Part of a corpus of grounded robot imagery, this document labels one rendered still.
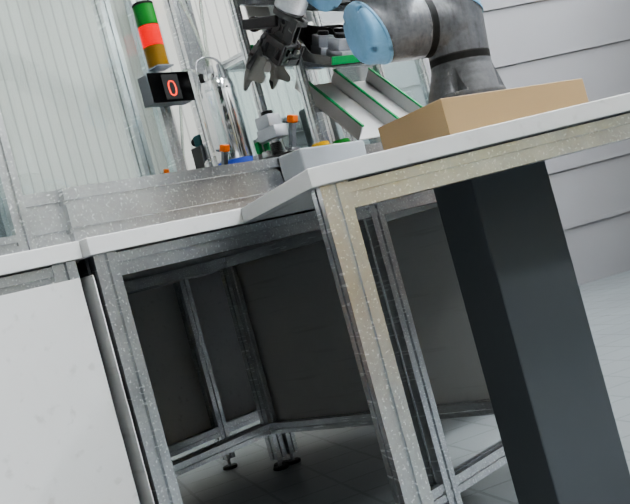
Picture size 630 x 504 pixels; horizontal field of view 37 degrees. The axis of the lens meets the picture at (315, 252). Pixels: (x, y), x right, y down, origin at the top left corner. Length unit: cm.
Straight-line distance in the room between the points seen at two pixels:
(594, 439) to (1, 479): 103
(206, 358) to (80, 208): 224
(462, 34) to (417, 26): 9
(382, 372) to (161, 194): 60
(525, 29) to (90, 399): 649
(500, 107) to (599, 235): 609
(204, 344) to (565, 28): 490
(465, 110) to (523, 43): 607
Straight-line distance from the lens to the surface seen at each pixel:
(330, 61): 240
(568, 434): 179
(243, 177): 192
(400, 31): 174
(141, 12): 228
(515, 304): 173
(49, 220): 165
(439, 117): 162
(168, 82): 223
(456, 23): 179
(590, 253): 765
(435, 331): 299
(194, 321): 384
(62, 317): 155
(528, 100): 168
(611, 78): 803
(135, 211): 173
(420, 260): 297
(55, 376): 153
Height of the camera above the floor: 73
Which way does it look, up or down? 1 degrees up
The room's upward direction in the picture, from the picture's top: 15 degrees counter-clockwise
